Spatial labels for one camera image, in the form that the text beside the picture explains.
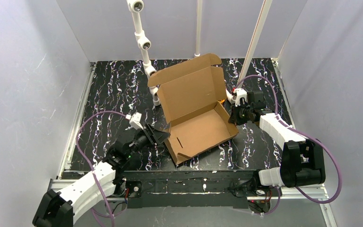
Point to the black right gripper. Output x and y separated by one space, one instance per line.
237 113

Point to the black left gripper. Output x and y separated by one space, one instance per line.
151 135

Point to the brown cardboard box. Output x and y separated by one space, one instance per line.
190 93

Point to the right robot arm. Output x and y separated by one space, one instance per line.
302 160

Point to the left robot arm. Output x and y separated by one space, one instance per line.
64 207

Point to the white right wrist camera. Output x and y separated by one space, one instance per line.
239 97

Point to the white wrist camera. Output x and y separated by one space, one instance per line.
239 97
134 120

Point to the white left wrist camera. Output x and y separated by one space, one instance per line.
134 120

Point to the white PVC pipe frame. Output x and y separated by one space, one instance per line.
136 6

